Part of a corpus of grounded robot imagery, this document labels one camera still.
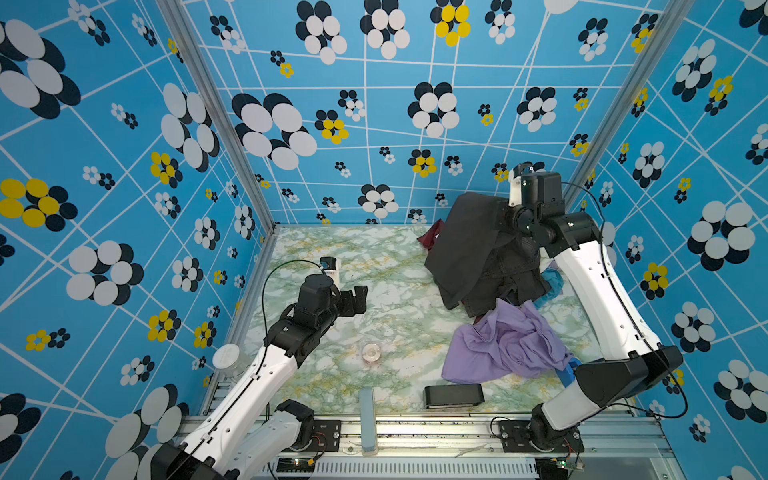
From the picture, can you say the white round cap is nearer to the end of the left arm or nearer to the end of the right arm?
the end of the left arm

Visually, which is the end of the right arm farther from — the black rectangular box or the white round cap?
the white round cap

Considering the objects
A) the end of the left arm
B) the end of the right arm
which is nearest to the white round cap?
the end of the left arm
